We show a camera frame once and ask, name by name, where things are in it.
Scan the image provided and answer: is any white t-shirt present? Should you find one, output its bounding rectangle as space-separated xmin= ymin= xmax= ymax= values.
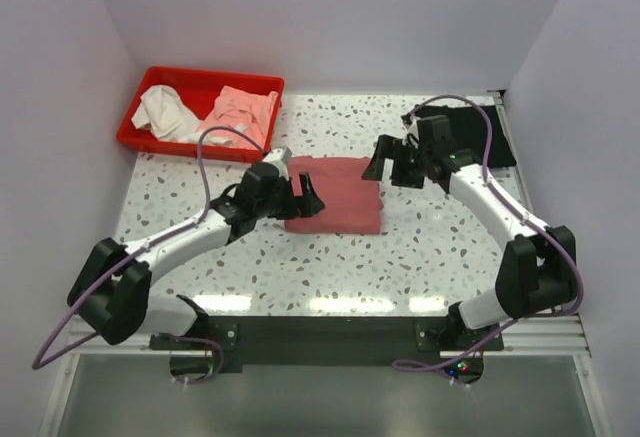
xmin=131 ymin=85 xmax=200 ymax=143

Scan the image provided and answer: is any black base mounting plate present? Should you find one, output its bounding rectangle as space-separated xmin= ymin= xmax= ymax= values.
xmin=149 ymin=316 xmax=504 ymax=382

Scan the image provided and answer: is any red plastic bin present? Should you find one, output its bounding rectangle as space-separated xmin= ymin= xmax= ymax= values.
xmin=116 ymin=66 xmax=285 ymax=157

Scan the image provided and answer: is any dusty red t-shirt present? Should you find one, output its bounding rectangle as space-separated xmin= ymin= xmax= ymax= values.
xmin=285 ymin=156 xmax=384 ymax=235

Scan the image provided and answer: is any black folded t-shirt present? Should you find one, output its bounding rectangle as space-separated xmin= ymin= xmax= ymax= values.
xmin=415 ymin=105 xmax=517 ymax=170

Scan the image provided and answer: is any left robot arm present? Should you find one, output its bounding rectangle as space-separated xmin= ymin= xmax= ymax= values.
xmin=67 ymin=162 xmax=325 ymax=349

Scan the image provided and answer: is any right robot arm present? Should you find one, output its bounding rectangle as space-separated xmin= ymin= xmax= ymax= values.
xmin=362 ymin=115 xmax=584 ymax=350

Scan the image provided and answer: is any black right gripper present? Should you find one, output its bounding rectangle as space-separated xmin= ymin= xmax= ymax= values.
xmin=362 ymin=135 xmax=431 ymax=190

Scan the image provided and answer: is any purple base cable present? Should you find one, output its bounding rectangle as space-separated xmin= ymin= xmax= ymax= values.
xmin=169 ymin=334 xmax=232 ymax=385
xmin=392 ymin=359 xmax=481 ymax=384

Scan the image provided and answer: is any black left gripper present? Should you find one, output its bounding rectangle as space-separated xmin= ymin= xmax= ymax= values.
xmin=255 ymin=172 xmax=323 ymax=221

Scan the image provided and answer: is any light pink t-shirt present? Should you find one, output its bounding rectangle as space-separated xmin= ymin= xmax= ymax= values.
xmin=197 ymin=86 xmax=278 ymax=148

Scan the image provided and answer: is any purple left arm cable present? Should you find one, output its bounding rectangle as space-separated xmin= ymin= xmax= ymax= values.
xmin=31 ymin=126 xmax=271 ymax=371

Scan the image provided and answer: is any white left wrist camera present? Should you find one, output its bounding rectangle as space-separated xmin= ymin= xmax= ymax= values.
xmin=262 ymin=146 xmax=292 ymax=167

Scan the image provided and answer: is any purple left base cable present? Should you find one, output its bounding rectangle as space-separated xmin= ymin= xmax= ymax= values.
xmin=169 ymin=334 xmax=232 ymax=385

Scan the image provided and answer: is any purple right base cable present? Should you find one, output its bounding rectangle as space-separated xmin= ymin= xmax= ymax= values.
xmin=392 ymin=359 xmax=481 ymax=384

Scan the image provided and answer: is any aluminium frame rail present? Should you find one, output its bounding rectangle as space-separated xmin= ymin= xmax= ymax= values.
xmin=63 ymin=88 xmax=594 ymax=358

